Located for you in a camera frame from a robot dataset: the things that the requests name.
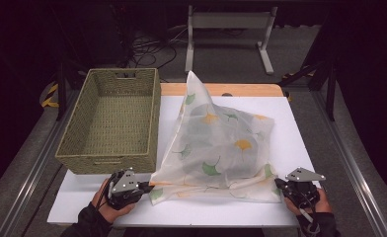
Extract green woven basket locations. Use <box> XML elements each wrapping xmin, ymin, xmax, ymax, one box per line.
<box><xmin>54</xmin><ymin>67</ymin><xmax>162</xmax><ymax>176</ymax></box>

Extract person's left hand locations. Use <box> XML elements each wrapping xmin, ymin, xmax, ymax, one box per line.
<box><xmin>92</xmin><ymin>179</ymin><xmax>136</xmax><ymax>225</ymax></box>

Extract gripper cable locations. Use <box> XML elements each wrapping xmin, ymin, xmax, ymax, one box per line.
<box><xmin>96</xmin><ymin>179</ymin><xmax>115</xmax><ymax>210</ymax></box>
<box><xmin>295</xmin><ymin>197</ymin><xmax>322</xmax><ymax>232</ymax></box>

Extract grey metal stand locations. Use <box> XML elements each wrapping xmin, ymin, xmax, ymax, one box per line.
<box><xmin>185</xmin><ymin>4</ymin><xmax>278</xmax><ymax>76</ymax></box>

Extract wooden table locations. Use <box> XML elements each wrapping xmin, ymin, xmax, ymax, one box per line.
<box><xmin>160</xmin><ymin>82</ymin><xmax>284</xmax><ymax>98</ymax></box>

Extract white board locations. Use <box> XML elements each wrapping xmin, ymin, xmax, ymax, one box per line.
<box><xmin>46</xmin><ymin>95</ymin><xmax>321</xmax><ymax>229</ymax></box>

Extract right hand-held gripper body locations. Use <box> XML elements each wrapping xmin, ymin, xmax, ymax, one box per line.
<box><xmin>280</xmin><ymin>167</ymin><xmax>327</xmax><ymax>209</ymax></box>

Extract black floor cables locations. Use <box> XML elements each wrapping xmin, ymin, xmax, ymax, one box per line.
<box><xmin>128</xmin><ymin>31</ymin><xmax>180</xmax><ymax>71</ymax></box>

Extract person's right hand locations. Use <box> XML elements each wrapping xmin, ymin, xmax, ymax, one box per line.
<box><xmin>283</xmin><ymin>187</ymin><xmax>333</xmax><ymax>216</ymax></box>

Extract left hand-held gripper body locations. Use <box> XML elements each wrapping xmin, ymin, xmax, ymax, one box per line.
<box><xmin>104</xmin><ymin>167</ymin><xmax>142</xmax><ymax>211</ymax></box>

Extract black stand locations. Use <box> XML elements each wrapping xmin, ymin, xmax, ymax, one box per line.
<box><xmin>55</xmin><ymin>58</ymin><xmax>88</xmax><ymax>121</ymax></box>
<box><xmin>276</xmin><ymin>58</ymin><xmax>338</xmax><ymax>122</ymax></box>

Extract white leaf-print mesh bag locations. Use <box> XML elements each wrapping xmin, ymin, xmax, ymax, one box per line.
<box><xmin>148</xmin><ymin>70</ymin><xmax>283</xmax><ymax>206</ymax></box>

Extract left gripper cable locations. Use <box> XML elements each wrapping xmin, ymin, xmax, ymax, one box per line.
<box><xmin>96</xmin><ymin>179</ymin><xmax>115</xmax><ymax>210</ymax></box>

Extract metal floor rail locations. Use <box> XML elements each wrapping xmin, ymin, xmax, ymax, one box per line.
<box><xmin>312</xmin><ymin>88</ymin><xmax>387</xmax><ymax>237</ymax></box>
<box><xmin>0</xmin><ymin>91</ymin><xmax>81</xmax><ymax>237</ymax></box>

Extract yellow-black striped tape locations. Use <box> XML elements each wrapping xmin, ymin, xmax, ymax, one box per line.
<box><xmin>41</xmin><ymin>83</ymin><xmax>60</xmax><ymax>109</ymax></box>

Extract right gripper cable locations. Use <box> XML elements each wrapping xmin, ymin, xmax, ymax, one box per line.
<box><xmin>295</xmin><ymin>197</ymin><xmax>322</xmax><ymax>232</ymax></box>

